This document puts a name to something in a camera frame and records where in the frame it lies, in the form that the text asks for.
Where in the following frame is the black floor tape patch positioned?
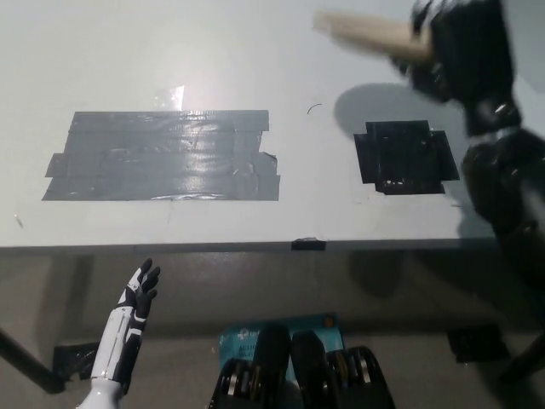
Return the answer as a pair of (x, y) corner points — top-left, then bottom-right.
(52, 343), (101, 381)
(446, 325), (511, 364)

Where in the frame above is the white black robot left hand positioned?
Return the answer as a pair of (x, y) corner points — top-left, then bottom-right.
(90, 257), (162, 383)

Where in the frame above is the small black tape strip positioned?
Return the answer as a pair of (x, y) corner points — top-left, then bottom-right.
(291, 236), (327, 251)

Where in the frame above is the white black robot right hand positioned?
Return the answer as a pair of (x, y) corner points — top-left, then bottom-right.
(390, 0), (521, 134)

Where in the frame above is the teal router box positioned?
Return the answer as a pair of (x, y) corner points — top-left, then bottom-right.
(218, 313), (346, 383)

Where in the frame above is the grey duct tape patch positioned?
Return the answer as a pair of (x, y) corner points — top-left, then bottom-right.
(41, 109), (282, 203)

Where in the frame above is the black table leg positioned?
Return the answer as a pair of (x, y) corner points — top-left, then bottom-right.
(0, 327), (66, 395)
(497, 325), (545, 387)

